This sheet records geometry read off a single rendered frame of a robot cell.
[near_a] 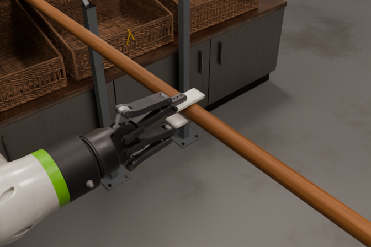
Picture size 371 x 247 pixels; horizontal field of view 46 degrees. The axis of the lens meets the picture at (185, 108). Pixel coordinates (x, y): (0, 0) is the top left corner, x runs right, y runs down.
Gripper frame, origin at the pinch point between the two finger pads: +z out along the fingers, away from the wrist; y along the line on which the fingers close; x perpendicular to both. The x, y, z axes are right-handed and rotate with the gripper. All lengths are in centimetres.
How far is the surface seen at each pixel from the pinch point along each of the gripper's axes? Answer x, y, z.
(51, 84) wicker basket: -105, 57, 17
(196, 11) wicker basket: -104, 48, 98
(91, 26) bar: -94, 32, 33
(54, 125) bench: -100, 75, 12
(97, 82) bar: -94, 58, 33
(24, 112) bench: -100, 62, 2
